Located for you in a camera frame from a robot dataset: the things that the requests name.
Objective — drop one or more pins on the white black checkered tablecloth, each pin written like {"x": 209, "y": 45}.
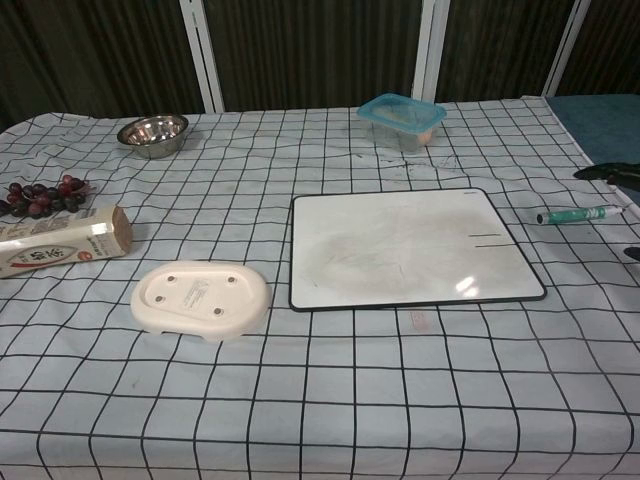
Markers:
{"x": 320, "y": 390}

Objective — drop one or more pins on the white board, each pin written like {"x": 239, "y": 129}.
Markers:
{"x": 400, "y": 250}

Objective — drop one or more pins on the stainless steel bowl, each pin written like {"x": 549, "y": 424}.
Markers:
{"x": 152, "y": 135}

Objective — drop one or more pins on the white oval plastic dish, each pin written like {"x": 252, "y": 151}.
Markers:
{"x": 200, "y": 300}

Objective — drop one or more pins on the cream wooden stamp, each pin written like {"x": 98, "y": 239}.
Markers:
{"x": 425, "y": 136}

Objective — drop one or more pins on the green white marker pen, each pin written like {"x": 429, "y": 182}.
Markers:
{"x": 575, "y": 216}

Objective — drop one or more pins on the clear container with blue rim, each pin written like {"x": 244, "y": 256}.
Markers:
{"x": 400, "y": 115}

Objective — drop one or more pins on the bunch of dark red grapes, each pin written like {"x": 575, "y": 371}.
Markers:
{"x": 40, "y": 200}

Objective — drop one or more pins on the teal blue table pad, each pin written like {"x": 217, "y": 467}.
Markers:
{"x": 600, "y": 125}

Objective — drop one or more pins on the white partition frame post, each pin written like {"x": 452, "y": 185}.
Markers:
{"x": 430, "y": 50}
{"x": 202, "y": 55}
{"x": 567, "y": 47}

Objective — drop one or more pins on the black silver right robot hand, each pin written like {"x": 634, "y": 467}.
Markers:
{"x": 615, "y": 175}

